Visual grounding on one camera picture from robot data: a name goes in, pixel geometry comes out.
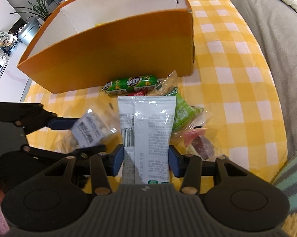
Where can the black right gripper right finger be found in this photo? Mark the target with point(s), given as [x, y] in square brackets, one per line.
[188, 167]

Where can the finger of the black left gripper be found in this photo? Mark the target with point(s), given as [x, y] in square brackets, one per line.
[38, 159]
[32, 117]

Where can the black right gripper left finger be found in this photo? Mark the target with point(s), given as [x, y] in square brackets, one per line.
[104, 165]

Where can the clear chocolate cookie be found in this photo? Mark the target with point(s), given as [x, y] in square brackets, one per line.
[203, 142]

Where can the clear bag white balls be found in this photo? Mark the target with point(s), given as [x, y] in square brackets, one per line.
[96, 126]

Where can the white silver snack pouch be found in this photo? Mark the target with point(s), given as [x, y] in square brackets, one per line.
[146, 124]

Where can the white low tv console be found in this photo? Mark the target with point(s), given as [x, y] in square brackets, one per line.
[14, 84]

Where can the green label cookie bag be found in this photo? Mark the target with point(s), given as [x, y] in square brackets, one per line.
[187, 117]

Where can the small red snack packet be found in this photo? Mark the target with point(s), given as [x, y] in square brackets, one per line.
[139, 93]

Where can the green sausage stick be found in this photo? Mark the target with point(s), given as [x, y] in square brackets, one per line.
[130, 85]

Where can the grey metal trash can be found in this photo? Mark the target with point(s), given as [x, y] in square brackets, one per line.
[29, 31]

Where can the yellow checkered tablecloth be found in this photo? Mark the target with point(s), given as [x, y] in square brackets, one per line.
[230, 79]

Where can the striped teal blanket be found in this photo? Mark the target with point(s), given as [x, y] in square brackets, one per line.
[286, 181]

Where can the potted green plant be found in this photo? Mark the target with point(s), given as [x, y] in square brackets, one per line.
[33, 9]

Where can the orange cardboard box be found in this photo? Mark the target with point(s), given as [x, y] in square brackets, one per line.
[86, 43]

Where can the grey sofa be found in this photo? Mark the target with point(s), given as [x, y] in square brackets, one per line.
[274, 25]

